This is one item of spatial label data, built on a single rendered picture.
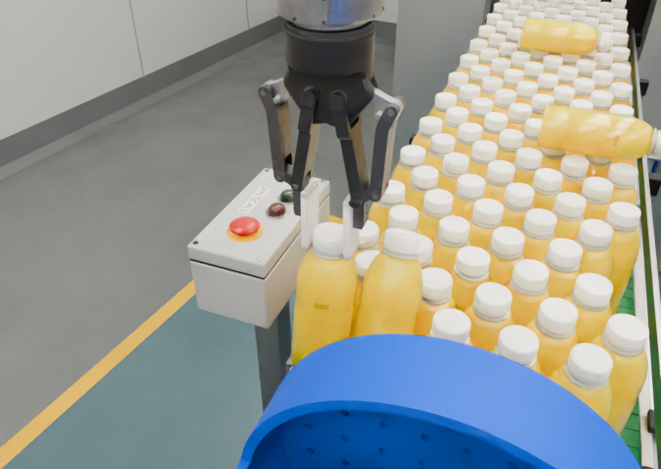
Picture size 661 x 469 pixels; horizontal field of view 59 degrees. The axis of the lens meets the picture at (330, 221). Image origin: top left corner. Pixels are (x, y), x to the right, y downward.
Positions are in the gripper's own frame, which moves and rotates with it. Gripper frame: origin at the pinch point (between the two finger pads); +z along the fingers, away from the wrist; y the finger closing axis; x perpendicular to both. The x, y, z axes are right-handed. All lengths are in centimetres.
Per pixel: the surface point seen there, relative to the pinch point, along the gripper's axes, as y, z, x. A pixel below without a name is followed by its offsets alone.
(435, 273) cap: 10.1, 9.1, 6.9
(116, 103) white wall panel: -229, 110, 218
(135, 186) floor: -165, 117, 151
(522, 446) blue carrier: 20.9, -5.8, -24.1
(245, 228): -11.8, 5.8, 2.8
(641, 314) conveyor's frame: 37, 27, 31
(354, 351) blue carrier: 9.7, -4.7, -20.0
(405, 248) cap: 7.2, 3.8, 3.4
